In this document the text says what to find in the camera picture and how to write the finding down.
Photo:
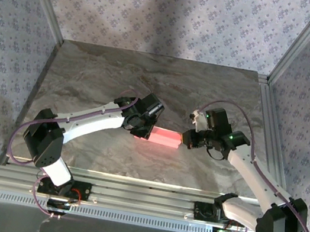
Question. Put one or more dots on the pink cardboard box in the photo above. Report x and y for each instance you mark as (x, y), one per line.
(164, 137)

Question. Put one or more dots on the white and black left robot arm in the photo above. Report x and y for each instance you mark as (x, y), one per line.
(94, 118)

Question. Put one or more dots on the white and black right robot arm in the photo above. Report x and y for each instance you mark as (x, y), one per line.
(253, 172)

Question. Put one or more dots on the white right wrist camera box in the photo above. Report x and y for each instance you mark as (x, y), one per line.
(199, 120)

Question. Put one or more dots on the aluminium side rail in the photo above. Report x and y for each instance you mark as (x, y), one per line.
(265, 96)

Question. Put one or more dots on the aluminium rail bed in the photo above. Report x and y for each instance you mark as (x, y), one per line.
(141, 194)

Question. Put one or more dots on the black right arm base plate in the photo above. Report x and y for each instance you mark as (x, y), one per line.
(199, 215)

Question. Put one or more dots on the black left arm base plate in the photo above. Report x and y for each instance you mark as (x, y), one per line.
(82, 185)

